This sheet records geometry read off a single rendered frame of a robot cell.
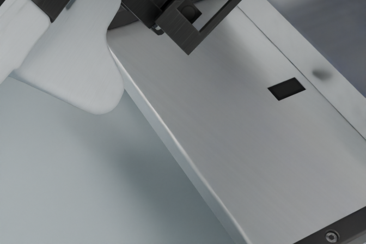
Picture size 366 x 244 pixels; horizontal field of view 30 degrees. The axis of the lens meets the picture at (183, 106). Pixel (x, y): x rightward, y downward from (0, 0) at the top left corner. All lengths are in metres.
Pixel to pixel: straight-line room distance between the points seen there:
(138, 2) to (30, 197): 1.30
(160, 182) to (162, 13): 1.31
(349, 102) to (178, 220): 1.01
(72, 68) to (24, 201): 1.32
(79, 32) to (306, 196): 0.29
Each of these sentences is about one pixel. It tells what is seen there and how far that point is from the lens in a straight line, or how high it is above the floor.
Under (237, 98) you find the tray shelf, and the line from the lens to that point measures 0.58.
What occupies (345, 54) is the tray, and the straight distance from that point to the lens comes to 0.64.
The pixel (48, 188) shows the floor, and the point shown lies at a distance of 1.60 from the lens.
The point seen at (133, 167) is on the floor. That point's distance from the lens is 1.63.
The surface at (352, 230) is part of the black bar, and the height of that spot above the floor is 0.90.
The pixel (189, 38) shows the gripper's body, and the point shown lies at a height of 1.09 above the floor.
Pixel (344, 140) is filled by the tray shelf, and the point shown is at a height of 0.88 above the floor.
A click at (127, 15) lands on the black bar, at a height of 0.89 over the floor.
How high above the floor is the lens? 1.29
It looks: 47 degrees down
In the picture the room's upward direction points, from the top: 6 degrees clockwise
